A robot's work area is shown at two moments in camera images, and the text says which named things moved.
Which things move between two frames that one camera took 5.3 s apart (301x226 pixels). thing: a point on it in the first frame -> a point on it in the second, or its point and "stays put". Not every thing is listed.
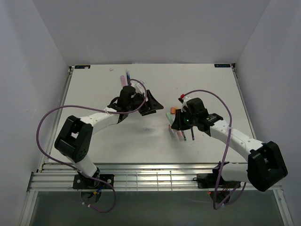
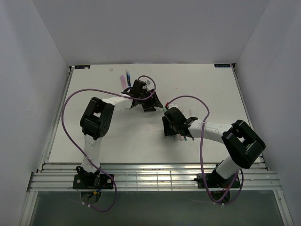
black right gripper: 178,124 -> 167,130
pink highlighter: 122,80 stays put
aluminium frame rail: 130,176 stays put
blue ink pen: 128,77 stays put
